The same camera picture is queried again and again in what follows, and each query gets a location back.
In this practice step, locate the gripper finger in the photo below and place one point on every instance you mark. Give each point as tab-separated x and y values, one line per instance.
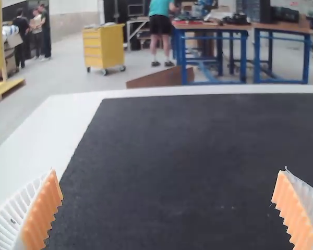
300	213
23	218

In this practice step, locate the black mat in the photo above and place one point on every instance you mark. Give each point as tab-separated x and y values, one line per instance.
172	169

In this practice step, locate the person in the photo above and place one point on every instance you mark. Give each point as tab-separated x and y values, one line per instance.
36	31
45	34
160	23
21	34

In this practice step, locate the yellow wheeled cart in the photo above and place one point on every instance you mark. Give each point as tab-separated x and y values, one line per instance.
104	47

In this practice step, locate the brown board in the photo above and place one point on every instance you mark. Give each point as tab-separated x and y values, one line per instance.
159	79

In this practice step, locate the blue frame workbench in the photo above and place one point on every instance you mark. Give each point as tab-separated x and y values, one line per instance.
182	52
257	52

